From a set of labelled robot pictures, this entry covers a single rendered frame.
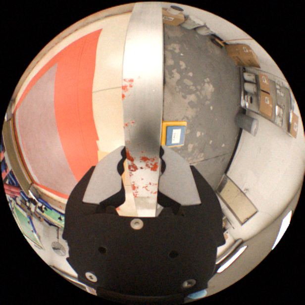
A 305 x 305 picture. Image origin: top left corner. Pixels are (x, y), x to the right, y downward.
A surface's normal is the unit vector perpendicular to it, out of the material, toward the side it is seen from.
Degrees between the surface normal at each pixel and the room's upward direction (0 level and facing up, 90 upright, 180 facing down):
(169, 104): 0
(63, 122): 15
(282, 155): 90
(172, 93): 0
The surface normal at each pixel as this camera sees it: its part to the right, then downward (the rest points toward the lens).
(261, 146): -0.95, 0.14
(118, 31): 0.04, 0.52
